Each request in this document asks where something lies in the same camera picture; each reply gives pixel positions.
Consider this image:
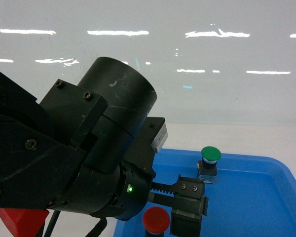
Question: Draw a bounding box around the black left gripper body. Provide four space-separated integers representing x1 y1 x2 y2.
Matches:
116 117 165 221

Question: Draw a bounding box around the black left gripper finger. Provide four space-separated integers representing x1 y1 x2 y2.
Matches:
148 193 209 237
151 175 205 199

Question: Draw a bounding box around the red mushroom push button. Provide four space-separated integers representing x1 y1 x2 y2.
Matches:
142 206 170 237

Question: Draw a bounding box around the green mushroom push button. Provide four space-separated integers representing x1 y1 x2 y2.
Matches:
197 146 222 184

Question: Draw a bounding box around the white glossy back board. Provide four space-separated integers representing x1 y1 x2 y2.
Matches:
0 0 296 126

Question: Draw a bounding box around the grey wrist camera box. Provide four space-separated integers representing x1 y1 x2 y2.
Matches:
151 123 168 153

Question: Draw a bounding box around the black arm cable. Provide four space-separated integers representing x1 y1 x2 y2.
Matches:
43 209 108 237

